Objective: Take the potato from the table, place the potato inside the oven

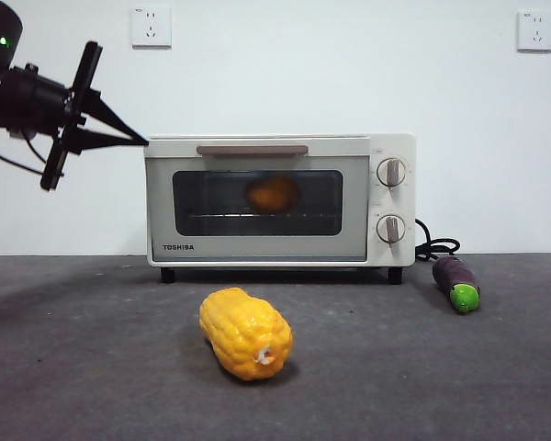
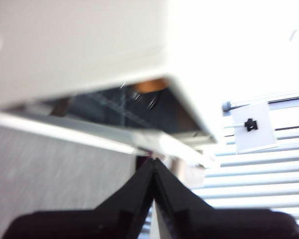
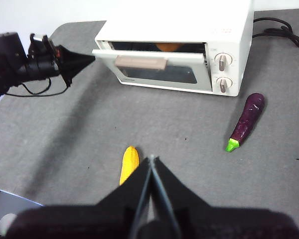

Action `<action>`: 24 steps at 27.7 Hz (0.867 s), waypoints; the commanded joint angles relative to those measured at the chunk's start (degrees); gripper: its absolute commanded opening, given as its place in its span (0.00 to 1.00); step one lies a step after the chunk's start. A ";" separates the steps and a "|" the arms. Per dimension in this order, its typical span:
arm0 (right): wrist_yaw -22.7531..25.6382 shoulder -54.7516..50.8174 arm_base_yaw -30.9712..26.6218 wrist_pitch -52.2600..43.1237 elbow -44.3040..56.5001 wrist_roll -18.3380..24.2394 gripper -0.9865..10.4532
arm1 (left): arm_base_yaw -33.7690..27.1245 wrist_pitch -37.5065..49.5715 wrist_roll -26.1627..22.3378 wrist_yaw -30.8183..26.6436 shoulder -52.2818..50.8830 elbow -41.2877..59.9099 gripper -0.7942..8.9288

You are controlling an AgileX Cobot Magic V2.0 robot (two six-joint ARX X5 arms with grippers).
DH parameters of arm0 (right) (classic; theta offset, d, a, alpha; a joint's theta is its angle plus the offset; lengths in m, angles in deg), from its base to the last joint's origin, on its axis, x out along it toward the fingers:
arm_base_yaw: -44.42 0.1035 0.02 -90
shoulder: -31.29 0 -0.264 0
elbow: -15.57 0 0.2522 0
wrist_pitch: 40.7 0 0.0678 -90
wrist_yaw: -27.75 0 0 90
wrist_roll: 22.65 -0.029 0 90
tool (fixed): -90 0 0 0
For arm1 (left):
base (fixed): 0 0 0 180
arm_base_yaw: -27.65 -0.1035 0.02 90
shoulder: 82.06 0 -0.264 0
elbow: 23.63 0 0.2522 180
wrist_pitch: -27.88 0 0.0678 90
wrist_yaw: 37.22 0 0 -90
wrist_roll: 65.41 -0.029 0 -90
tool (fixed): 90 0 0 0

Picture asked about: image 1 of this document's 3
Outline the white wall socket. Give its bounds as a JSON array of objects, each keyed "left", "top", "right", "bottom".
[
  {"left": 130, "top": 6, "right": 173, "bottom": 50},
  {"left": 516, "top": 10, "right": 551, "bottom": 53}
]

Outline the yellow toy corn cob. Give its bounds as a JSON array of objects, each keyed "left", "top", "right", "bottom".
[{"left": 197, "top": 287, "right": 295, "bottom": 382}]

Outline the purple toy eggplant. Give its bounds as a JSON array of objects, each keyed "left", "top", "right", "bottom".
[{"left": 433, "top": 255, "right": 483, "bottom": 316}]

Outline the metal wire oven rack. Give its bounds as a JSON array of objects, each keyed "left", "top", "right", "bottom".
[{"left": 183, "top": 210, "right": 339, "bottom": 221}]

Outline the cream white toaster oven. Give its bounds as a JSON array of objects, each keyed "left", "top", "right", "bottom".
[{"left": 144, "top": 132, "right": 417, "bottom": 286}]

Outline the black power cable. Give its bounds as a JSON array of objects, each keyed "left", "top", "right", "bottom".
[{"left": 415, "top": 218, "right": 462, "bottom": 263}]

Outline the beige oven knob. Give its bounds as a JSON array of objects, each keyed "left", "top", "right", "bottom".
[
  {"left": 376, "top": 158, "right": 408, "bottom": 189},
  {"left": 376, "top": 214, "right": 408, "bottom": 245}
]

